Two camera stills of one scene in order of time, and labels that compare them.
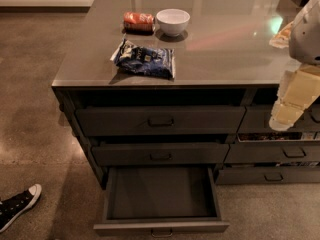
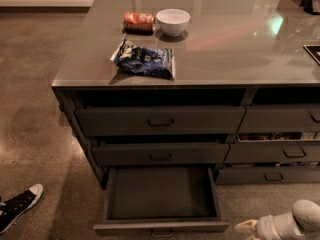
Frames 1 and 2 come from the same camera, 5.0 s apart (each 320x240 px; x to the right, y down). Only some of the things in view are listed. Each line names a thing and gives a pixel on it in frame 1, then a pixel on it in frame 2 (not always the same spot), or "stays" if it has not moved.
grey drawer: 166,120 stays
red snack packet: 138,23 stays
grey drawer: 161,200 stays
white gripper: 306,37 → 269,226
